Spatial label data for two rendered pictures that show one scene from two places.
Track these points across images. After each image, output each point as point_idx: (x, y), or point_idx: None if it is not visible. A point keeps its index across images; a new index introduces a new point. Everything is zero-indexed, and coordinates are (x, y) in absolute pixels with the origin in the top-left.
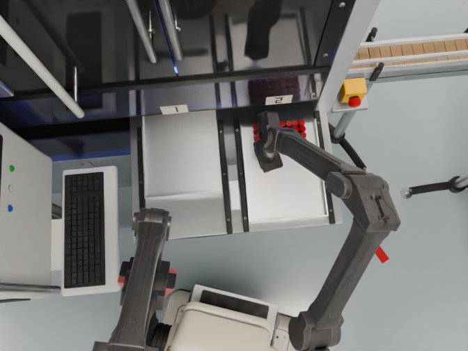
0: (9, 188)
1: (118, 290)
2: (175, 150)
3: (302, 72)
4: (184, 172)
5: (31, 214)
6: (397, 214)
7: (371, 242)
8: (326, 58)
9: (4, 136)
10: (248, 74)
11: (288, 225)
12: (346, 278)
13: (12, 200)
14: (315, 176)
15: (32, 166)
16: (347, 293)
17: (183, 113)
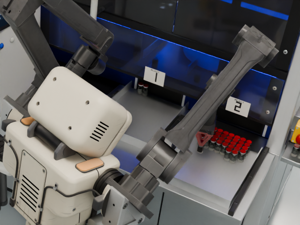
0: (11, 37)
1: (9, 173)
2: (134, 114)
3: (264, 69)
4: (130, 128)
5: (3, 78)
6: (272, 47)
7: (243, 55)
8: (286, 57)
9: (35, 15)
10: (222, 51)
11: (189, 196)
12: (212, 86)
13: (5, 46)
14: (237, 181)
15: (29, 61)
16: (206, 106)
17: (157, 103)
